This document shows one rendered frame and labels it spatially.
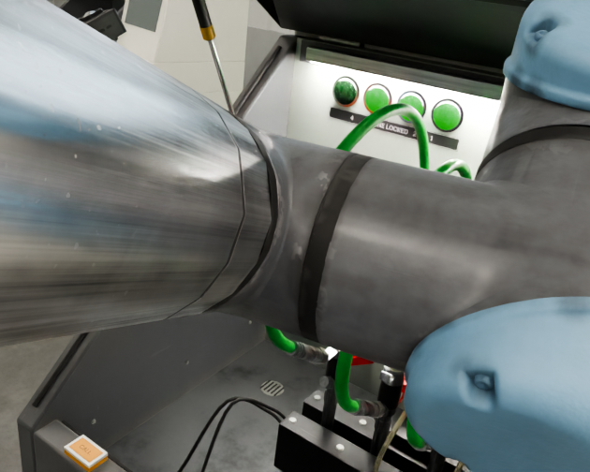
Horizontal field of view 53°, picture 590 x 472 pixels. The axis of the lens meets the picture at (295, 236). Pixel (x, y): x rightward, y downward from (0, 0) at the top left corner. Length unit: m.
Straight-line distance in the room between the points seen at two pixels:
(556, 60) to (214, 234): 0.14
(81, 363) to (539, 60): 0.77
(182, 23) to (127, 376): 2.82
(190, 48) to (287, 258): 3.46
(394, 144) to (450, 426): 0.82
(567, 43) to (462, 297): 0.10
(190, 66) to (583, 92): 3.47
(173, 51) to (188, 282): 3.45
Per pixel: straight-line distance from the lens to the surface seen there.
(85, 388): 0.94
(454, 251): 0.19
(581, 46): 0.24
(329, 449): 0.84
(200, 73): 3.71
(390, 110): 0.69
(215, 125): 0.16
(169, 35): 3.57
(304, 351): 0.69
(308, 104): 1.06
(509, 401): 0.17
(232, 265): 0.17
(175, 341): 1.04
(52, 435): 0.91
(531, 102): 0.25
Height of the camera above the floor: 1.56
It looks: 24 degrees down
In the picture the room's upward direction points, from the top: 7 degrees clockwise
